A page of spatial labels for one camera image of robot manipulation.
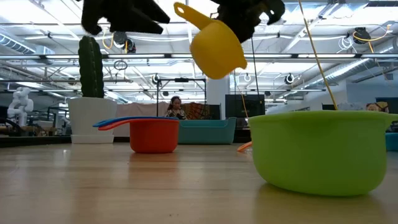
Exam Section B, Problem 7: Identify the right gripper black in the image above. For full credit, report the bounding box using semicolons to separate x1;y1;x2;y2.
214;0;285;44

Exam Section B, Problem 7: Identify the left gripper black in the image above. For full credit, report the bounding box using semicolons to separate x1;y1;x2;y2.
81;0;171;35

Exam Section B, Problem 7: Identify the yellow measuring cup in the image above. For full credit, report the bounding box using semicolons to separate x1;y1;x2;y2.
173;1;249;80

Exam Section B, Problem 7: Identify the royal blue measuring cup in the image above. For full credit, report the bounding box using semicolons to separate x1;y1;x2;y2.
92;116;180;128

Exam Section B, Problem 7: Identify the red measuring cup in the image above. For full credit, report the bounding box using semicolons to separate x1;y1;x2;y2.
97;118;180;154

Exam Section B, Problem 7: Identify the orange measuring cup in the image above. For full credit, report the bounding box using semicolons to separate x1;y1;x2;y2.
236;141;253;153

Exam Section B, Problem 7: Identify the green measuring cup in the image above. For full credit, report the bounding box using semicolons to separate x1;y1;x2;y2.
248;110;398;197

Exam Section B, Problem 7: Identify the light blue measuring cup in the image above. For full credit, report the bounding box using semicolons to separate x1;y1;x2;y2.
385;133;398;152

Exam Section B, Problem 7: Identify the teal plastic basket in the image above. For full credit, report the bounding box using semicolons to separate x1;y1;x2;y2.
178;116;238;145

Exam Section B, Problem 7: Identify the green cactus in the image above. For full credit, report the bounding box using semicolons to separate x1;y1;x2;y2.
78;35;105;99

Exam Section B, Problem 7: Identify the black monitor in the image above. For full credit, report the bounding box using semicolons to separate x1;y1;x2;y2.
224;94;266;119

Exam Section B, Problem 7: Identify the beige cloth partition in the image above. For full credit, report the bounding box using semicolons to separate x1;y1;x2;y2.
113;101;172;138

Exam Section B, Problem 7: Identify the person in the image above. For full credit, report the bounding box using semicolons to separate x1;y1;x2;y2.
164;95;188;121

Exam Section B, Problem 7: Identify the white plant pot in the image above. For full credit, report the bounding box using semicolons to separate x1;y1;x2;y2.
67;96;118;144

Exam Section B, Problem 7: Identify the patterned orange tapestry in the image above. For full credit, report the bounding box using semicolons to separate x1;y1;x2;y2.
183;102;222;121

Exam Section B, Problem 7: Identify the colourful poster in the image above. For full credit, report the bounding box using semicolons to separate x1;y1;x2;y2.
366;101;389;113

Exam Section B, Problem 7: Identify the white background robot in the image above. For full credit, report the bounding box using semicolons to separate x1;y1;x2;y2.
6;86;34;127

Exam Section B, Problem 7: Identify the black hanging cable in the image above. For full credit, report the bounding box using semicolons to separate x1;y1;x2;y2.
250;37;261;108

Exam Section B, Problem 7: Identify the black stand frame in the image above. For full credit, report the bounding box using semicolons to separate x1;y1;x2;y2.
156;77;207;121

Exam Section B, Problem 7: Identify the yellow hanging cable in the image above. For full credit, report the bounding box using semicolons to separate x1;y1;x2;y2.
297;0;339;111

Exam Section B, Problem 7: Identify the silver ventilation duct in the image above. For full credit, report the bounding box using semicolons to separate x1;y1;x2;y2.
306;37;398;90

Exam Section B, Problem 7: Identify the black aluminium table frame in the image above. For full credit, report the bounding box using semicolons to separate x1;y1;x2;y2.
0;135;252;148

